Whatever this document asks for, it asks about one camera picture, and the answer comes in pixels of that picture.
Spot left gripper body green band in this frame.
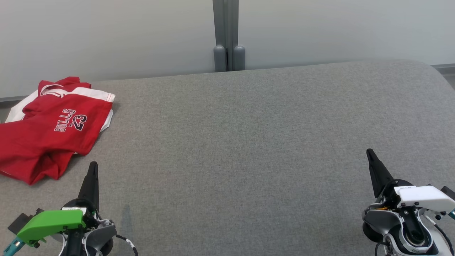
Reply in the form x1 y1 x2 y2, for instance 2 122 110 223
16 198 103 247

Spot red shorts white side stripe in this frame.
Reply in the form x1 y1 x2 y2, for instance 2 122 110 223
0 87 116 186

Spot red jersey white sleeves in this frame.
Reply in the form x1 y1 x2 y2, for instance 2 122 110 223
5 76 115 133

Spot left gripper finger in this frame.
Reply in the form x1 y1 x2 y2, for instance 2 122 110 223
78 162 94 206
87 162 100 211

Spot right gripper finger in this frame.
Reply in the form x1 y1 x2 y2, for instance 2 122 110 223
369 149 394 191
366 149 384 198

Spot camera cable teal plug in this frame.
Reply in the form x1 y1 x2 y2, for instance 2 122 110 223
3 238 25 256
432 210 455 256

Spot black white striped cable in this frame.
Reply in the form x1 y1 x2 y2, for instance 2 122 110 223
116 234 138 256

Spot right camera cable teal plug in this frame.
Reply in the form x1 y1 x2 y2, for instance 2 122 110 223
432 210 455 256

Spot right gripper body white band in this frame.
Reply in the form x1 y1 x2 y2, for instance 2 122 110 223
380 180 455 214

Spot grey fabric sofa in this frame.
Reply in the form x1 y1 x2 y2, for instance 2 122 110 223
0 60 455 256

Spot left camera cable teal plug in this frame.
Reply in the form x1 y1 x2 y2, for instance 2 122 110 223
3 238 25 256

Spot grey partition post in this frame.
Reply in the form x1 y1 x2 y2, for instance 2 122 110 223
213 0 246 73

